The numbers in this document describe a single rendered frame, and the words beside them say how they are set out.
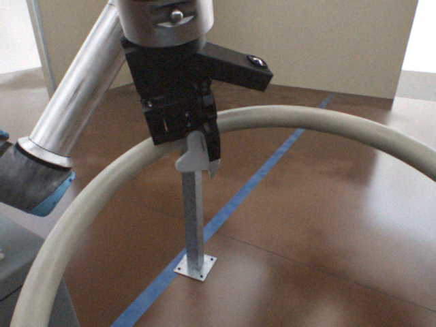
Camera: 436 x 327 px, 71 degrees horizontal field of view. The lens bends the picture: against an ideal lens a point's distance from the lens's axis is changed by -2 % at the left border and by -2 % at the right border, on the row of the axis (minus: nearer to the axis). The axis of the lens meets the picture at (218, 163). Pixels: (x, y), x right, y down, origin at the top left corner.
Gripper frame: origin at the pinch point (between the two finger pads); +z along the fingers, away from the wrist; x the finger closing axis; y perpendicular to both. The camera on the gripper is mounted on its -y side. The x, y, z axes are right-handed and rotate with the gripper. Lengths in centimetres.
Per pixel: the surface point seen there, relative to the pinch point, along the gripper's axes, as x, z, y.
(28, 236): -29, 41, 49
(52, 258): 12.9, -7.3, 19.8
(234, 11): -551, 231, -218
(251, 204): -96, 178, -51
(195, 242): -54, 127, 3
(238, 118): 1.5, -7.1, -4.3
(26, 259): -19, 38, 48
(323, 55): -393, 273, -329
